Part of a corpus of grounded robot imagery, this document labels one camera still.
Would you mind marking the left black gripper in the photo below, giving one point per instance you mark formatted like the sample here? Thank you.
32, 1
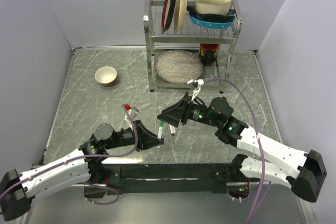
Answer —
146, 139

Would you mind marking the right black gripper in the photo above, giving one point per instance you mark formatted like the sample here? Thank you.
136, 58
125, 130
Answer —
181, 110

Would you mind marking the green white pen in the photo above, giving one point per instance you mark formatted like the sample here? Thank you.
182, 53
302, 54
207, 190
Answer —
159, 134

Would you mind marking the white pen orange cap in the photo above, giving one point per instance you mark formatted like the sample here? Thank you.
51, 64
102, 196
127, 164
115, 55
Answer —
173, 130

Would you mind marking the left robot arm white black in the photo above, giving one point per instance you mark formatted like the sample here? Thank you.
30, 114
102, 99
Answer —
84, 165

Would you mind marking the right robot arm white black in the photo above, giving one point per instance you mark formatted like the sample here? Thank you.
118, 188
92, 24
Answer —
303, 172

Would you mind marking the speckled grey plate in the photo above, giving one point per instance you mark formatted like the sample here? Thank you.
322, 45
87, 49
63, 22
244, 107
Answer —
178, 66

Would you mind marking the red black mug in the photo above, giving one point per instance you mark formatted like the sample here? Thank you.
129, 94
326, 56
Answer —
208, 53

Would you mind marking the steel dish rack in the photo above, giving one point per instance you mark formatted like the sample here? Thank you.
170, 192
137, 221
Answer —
188, 38

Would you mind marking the small cream bowl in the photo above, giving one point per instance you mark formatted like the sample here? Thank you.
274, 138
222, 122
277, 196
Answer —
106, 76

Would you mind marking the blue dotted dish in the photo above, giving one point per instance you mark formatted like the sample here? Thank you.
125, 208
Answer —
212, 25

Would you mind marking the black dish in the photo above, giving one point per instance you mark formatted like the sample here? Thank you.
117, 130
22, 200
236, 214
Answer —
214, 18

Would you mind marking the red black plate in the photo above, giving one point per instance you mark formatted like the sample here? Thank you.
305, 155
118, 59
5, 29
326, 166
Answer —
167, 14

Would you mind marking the beige plate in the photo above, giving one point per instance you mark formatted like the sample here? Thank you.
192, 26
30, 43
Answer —
179, 16

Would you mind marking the cream ceramic bowl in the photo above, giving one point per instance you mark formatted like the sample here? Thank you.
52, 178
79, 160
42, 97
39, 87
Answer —
217, 7

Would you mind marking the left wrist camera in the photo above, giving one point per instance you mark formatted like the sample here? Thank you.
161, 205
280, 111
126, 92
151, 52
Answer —
132, 111

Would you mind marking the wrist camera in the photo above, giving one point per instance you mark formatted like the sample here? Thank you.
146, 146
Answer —
196, 84
132, 111

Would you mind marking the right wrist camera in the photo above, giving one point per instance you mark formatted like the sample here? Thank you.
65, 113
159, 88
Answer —
196, 84

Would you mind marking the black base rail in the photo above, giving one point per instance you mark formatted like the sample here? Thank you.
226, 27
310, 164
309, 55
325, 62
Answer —
169, 178

